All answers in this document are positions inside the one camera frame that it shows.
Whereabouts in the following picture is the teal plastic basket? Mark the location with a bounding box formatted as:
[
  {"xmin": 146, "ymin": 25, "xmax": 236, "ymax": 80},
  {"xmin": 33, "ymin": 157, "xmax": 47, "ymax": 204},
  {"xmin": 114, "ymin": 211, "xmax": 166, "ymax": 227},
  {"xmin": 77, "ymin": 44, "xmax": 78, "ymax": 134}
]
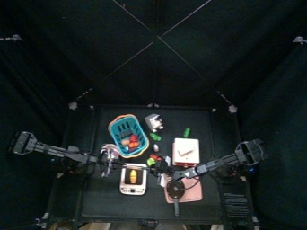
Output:
[{"xmin": 109, "ymin": 115, "xmax": 148, "ymax": 157}]

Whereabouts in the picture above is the dark pan lid grey knob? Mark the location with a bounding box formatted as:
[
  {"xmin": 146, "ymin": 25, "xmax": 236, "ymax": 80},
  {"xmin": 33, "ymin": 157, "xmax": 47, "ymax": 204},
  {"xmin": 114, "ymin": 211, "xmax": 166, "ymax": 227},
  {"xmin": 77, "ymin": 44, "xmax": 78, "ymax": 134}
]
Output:
[{"xmin": 166, "ymin": 180, "xmax": 185, "ymax": 199}]

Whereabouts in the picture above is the teal basket with fruit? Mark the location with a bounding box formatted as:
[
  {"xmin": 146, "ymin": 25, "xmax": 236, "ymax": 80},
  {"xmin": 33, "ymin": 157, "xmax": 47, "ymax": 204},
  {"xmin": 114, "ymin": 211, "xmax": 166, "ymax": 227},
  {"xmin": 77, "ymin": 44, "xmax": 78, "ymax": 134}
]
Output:
[{"xmin": 106, "ymin": 113, "xmax": 149, "ymax": 159}]

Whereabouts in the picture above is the light wooden box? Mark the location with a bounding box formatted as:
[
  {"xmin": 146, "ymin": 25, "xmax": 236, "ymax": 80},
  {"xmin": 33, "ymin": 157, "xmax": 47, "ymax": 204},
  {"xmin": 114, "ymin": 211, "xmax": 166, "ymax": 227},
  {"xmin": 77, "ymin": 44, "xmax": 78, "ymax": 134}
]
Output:
[{"xmin": 170, "ymin": 137, "xmax": 201, "ymax": 167}]

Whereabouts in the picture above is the white toy cooker appliance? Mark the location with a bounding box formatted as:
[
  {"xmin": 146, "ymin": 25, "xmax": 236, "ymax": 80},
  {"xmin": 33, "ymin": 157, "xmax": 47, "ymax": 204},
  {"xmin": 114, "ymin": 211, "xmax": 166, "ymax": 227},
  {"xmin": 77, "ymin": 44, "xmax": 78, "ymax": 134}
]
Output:
[{"xmin": 118, "ymin": 163, "xmax": 148, "ymax": 196}]

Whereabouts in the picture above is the toy cleaver grey and white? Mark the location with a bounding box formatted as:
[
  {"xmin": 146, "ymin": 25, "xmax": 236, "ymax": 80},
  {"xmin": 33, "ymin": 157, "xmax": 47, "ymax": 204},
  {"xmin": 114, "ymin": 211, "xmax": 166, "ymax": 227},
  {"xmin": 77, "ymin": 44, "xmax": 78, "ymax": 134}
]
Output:
[{"xmin": 157, "ymin": 168, "xmax": 170, "ymax": 188}]

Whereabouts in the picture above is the orange toy food piece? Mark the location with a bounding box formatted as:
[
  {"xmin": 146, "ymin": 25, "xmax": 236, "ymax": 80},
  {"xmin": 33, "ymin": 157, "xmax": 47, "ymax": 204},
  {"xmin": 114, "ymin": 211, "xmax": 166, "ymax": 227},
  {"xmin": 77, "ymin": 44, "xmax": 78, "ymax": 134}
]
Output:
[{"xmin": 126, "ymin": 168, "xmax": 137, "ymax": 185}]

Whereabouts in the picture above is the pink rectangular tray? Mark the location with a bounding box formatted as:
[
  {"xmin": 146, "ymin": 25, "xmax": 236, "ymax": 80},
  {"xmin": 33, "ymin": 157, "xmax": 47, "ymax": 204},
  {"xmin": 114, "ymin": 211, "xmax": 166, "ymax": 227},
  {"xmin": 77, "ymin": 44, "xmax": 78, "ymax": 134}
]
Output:
[{"xmin": 162, "ymin": 176, "xmax": 204, "ymax": 204}]

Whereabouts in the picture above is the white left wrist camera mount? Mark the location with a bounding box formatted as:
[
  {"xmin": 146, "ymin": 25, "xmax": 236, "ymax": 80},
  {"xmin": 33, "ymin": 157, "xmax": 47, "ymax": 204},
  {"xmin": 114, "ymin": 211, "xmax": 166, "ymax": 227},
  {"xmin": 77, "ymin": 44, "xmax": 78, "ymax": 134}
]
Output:
[{"xmin": 99, "ymin": 143, "xmax": 121, "ymax": 160}]

